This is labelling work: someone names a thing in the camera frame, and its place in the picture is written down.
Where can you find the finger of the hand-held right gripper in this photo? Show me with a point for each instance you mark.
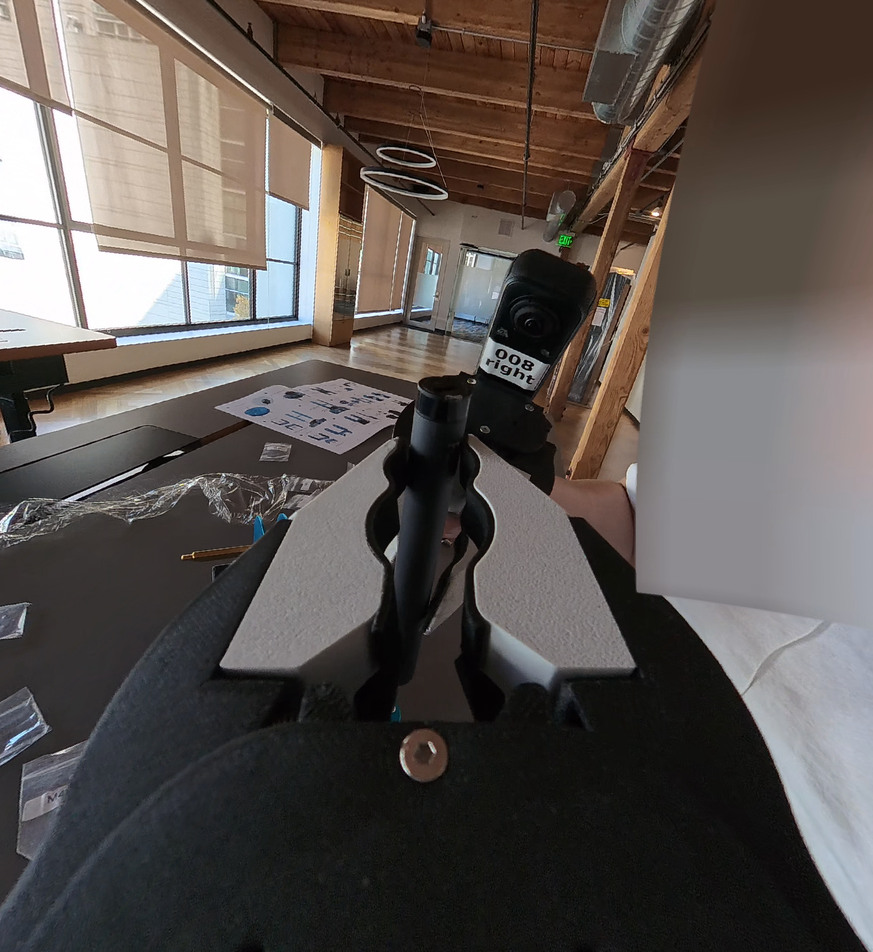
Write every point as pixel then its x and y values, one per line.
pixel 448 587

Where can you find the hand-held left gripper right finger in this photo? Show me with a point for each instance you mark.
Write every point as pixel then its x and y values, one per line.
pixel 548 587

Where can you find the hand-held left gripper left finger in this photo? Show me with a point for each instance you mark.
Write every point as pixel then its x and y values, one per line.
pixel 310 580

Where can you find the black metal tube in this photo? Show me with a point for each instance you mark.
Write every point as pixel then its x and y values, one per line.
pixel 425 483

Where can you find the blue metal bracket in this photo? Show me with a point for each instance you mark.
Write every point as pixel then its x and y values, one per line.
pixel 396 714

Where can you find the person's right forearm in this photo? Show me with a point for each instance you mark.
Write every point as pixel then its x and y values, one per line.
pixel 600 513

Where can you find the dark desk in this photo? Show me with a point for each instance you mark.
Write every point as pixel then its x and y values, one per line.
pixel 109 595

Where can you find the wood-edged office desk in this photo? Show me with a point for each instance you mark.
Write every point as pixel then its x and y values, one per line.
pixel 12 335

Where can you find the blue round metal disc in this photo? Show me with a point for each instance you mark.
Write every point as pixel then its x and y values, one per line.
pixel 269 526

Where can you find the brass standoff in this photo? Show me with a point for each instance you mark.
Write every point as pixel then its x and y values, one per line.
pixel 213 553

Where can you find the glass door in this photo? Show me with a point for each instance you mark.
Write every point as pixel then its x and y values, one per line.
pixel 427 286

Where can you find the printed instruction sheet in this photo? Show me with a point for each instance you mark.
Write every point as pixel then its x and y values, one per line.
pixel 317 413

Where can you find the crumpled clear plastic wrap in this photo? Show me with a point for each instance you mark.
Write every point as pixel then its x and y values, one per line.
pixel 146 502

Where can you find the person's white shirt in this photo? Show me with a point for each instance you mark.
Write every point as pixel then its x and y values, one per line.
pixel 816 744

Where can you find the beige roller blind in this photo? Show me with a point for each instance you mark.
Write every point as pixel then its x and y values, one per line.
pixel 161 134
pixel 289 160

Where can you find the wooden support post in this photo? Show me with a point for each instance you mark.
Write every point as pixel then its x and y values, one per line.
pixel 622 357

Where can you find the silver ventilation duct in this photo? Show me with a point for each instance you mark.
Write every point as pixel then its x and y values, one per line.
pixel 634 52

